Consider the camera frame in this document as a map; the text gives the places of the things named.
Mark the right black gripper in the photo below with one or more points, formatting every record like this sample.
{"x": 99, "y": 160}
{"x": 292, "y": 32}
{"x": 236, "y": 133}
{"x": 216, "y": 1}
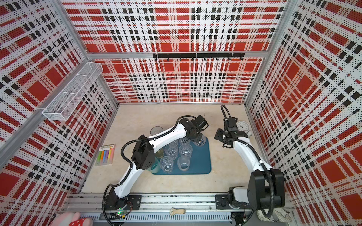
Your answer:
{"x": 218, "y": 135}

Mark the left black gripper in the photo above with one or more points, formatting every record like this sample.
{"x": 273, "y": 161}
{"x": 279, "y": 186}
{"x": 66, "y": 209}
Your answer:
{"x": 198, "y": 138}

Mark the frosted clear cup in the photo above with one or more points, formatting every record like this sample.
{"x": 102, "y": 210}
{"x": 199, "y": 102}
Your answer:
{"x": 183, "y": 163}

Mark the blue textured plastic cup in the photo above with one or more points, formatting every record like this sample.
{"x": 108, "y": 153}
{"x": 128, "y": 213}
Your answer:
{"x": 156, "y": 130}

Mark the clear cup row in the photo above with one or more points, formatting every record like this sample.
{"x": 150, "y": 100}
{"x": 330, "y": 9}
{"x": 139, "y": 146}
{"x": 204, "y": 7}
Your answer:
{"x": 166, "y": 164}

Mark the green textured plastic cup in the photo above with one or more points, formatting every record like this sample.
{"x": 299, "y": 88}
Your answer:
{"x": 155, "y": 168}

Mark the yellow plastic cup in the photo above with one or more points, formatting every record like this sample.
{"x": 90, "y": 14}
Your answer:
{"x": 160, "y": 153}

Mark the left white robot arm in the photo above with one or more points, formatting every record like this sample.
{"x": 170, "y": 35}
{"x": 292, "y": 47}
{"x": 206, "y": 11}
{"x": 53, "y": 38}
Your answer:
{"x": 140, "y": 154}

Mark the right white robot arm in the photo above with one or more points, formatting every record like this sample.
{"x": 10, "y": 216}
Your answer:
{"x": 265, "y": 190}

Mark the teal plastic tray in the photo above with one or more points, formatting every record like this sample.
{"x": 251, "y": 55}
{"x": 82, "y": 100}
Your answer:
{"x": 200, "y": 162}

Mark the white alarm clock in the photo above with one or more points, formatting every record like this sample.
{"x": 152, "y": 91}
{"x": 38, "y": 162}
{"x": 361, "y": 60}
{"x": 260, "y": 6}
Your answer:
{"x": 245, "y": 127}

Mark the colourful marker pack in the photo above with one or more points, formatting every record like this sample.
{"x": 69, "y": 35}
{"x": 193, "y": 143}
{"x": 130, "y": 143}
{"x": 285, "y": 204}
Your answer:
{"x": 105, "y": 155}

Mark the crumpled white cloth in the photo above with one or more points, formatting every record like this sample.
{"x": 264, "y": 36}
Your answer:
{"x": 279, "y": 215}

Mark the red white plush toy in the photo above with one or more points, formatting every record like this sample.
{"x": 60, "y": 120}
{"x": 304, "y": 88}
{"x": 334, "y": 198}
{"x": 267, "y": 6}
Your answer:
{"x": 71, "y": 219}

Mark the black hook rail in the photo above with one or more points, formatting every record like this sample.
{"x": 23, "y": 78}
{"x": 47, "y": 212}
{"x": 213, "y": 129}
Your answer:
{"x": 197, "y": 55}

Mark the beige small object on rail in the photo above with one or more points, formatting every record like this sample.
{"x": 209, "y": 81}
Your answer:
{"x": 174, "y": 211}

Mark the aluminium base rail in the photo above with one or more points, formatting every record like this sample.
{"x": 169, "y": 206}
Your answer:
{"x": 154, "y": 209}

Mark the white wire mesh basket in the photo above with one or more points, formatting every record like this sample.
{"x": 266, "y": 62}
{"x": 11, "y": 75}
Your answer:
{"x": 66, "y": 101}

